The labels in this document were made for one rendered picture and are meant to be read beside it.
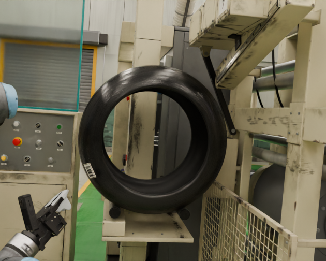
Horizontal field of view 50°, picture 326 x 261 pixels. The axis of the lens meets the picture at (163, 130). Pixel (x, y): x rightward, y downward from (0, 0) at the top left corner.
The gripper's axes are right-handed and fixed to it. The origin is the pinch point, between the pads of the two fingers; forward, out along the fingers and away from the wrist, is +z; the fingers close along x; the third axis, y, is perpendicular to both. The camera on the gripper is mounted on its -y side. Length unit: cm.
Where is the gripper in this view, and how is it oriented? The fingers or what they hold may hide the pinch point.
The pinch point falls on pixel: (63, 191)
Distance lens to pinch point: 129.6
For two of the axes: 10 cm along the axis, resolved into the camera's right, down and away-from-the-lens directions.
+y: 5.6, 7.7, 3.1
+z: 4.3, -5.9, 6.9
